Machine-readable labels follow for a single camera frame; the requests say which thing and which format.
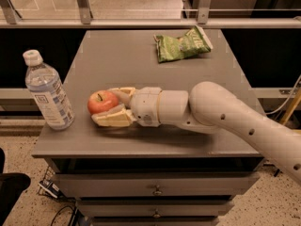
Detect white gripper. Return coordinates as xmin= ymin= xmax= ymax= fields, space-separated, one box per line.
xmin=91 ymin=87 xmax=162 ymax=127

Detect red apple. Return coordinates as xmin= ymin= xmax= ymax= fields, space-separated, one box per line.
xmin=87 ymin=90 xmax=119 ymax=115

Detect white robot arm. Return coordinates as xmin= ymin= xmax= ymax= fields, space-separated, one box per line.
xmin=91 ymin=82 xmax=301 ymax=184

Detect clear plastic water bottle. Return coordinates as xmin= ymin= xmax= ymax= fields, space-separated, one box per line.
xmin=23 ymin=50 xmax=75 ymax=130

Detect grey drawer cabinet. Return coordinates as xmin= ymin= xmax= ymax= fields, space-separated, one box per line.
xmin=33 ymin=29 xmax=262 ymax=226

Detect top drawer brass knob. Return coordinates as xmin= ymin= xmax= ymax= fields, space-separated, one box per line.
xmin=152 ymin=186 xmax=163 ymax=196

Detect drawer brass knob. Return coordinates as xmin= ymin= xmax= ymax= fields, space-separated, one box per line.
xmin=152 ymin=209 xmax=161 ymax=218
xmin=152 ymin=186 xmax=163 ymax=196

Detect green chip bag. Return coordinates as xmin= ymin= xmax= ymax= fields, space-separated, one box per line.
xmin=153 ymin=25 xmax=214 ymax=63

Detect small device on floor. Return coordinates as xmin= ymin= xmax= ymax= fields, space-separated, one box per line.
xmin=39 ymin=179 xmax=60 ymax=199

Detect black floor cable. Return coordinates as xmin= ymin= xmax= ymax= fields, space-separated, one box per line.
xmin=50 ymin=204 xmax=79 ymax=226

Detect metal railing frame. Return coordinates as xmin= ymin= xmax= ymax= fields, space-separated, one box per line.
xmin=0 ymin=0 xmax=301 ymax=28

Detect yellow stand frame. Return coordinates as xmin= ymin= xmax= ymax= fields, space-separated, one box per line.
xmin=279 ymin=89 xmax=301 ymax=125

